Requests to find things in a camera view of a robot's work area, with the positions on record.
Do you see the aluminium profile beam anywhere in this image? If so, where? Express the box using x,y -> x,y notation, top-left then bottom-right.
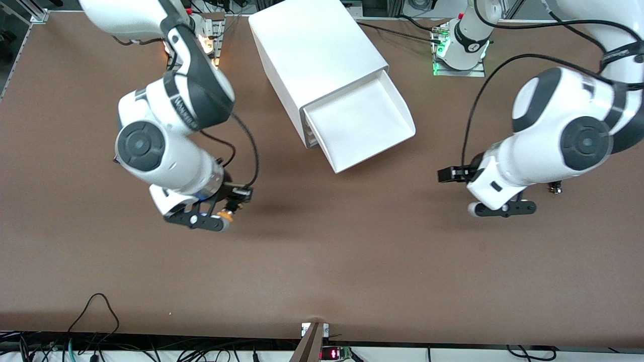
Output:
289,322 -> 327,362

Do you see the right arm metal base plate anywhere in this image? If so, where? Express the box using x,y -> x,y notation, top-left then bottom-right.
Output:
194,11 -> 225,67

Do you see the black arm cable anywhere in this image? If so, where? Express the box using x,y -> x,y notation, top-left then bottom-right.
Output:
460,0 -> 644,169
200,113 -> 260,191

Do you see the black coiled floor cable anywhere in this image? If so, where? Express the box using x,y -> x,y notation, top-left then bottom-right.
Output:
506,344 -> 558,362

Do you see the aluminium corner post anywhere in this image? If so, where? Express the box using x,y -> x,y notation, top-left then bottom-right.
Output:
14,0 -> 49,24

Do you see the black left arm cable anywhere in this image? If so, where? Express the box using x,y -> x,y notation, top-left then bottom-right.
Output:
460,0 -> 644,169

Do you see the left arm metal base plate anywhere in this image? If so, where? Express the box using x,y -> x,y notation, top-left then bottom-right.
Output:
431,26 -> 487,77

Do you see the thin black table cable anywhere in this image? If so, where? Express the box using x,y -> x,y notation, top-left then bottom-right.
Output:
354,20 -> 443,44

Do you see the black looped cable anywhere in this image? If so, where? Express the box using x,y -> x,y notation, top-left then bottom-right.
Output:
67,293 -> 120,347

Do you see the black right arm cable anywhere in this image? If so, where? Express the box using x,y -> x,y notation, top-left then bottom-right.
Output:
200,113 -> 260,191

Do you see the red display device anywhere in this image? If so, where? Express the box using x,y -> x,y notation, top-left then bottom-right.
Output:
319,346 -> 353,361

